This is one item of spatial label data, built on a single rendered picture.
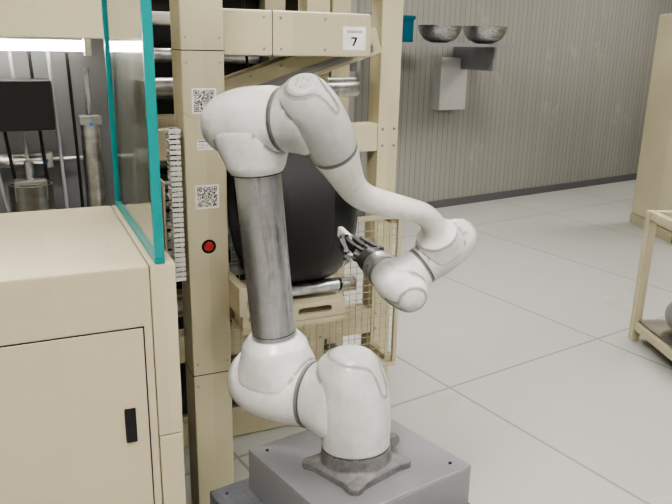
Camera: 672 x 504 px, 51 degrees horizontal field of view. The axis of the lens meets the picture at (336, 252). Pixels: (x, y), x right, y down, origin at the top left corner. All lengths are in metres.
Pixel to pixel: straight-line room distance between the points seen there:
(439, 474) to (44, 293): 0.90
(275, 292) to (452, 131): 6.23
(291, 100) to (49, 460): 0.83
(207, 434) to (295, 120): 1.42
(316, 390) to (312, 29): 1.42
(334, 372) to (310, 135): 0.50
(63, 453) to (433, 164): 6.38
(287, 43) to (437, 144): 5.13
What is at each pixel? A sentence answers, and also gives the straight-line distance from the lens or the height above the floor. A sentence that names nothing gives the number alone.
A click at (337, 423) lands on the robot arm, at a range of 1.53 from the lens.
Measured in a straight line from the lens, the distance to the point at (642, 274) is 4.49.
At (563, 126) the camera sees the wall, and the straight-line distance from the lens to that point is 8.97.
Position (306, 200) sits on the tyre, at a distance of 2.11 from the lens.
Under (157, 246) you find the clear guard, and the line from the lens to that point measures 1.39.
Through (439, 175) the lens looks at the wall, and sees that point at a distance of 7.63.
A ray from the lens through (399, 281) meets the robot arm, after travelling 1.73.
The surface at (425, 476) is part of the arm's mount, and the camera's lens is 1.62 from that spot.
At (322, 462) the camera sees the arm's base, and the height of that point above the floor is 0.79.
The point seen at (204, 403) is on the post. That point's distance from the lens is 2.46.
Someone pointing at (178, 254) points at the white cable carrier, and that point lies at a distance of 2.25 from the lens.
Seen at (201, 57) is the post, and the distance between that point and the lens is 2.17.
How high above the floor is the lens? 1.69
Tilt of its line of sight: 17 degrees down
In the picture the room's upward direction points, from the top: 1 degrees clockwise
